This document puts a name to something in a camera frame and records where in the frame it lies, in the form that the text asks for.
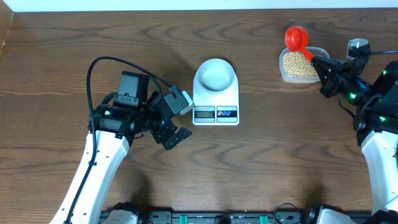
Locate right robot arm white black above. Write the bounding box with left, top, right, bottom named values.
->
left=311, top=44, right=397, bottom=223

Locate clear plastic container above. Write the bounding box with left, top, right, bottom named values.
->
left=279, top=48, right=320, bottom=83

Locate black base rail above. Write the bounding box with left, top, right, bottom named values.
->
left=99, top=202, right=398, bottom=224

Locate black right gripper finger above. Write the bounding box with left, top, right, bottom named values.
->
left=314, top=65, right=341, bottom=89
left=312, top=56, right=351, bottom=70

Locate white digital kitchen scale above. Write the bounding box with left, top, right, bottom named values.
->
left=192, top=73, right=239, bottom=126

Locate pile of soybeans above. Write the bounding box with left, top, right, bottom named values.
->
left=283, top=52, right=318, bottom=77

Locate red measuring scoop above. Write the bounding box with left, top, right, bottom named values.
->
left=285, top=26, right=314, bottom=62

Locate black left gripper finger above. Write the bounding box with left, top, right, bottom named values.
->
left=176, top=127, right=192, bottom=140
left=162, top=136, right=181, bottom=151

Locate grey round bowl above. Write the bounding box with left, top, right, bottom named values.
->
left=196, top=58, right=237, bottom=92

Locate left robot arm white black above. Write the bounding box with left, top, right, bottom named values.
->
left=52, top=72, right=193, bottom=223

